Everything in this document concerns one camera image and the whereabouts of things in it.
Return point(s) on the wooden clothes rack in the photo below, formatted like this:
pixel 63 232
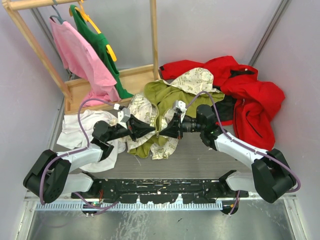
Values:
pixel 132 79

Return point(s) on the red jacket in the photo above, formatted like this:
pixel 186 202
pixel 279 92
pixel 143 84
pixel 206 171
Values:
pixel 256 102

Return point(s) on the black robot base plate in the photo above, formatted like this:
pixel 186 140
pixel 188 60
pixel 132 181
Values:
pixel 159 191

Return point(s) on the green t-shirt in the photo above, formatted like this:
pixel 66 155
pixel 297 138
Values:
pixel 98 42

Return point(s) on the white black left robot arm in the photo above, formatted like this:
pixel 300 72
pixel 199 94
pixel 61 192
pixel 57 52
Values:
pixel 50 176

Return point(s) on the white cloth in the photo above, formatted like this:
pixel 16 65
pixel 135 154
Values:
pixel 72 137

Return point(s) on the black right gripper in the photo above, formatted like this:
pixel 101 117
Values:
pixel 172 130

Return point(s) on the yellow clothes hanger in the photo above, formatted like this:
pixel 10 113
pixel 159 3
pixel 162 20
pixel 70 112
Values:
pixel 87 18

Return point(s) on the olive green jacket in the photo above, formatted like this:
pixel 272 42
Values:
pixel 154 106

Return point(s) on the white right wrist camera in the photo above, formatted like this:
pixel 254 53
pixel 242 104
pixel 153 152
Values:
pixel 180 107

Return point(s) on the slotted cable duct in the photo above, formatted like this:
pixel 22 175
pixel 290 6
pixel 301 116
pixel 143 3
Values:
pixel 176 206

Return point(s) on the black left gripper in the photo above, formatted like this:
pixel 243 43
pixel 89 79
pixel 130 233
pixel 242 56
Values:
pixel 136 127

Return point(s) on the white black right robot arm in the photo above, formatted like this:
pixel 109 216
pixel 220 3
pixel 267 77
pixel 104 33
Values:
pixel 270 175

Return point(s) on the grey clothes hanger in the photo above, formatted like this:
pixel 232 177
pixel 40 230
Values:
pixel 57 15

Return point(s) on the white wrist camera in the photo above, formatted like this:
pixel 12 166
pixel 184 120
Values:
pixel 123 117
pixel 180 107

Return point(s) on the pink t-shirt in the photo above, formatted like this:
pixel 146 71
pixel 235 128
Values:
pixel 81 59

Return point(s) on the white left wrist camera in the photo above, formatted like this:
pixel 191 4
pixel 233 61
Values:
pixel 123 117

